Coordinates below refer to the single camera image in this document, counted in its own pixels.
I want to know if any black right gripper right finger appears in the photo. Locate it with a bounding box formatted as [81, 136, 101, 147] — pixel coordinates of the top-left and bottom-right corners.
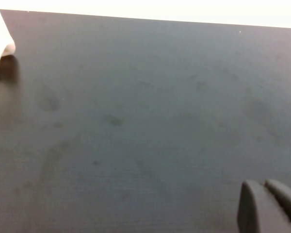
[264, 179, 291, 231]

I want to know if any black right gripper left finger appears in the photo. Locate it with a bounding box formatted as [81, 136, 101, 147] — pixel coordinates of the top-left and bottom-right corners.
[237, 180, 291, 233]

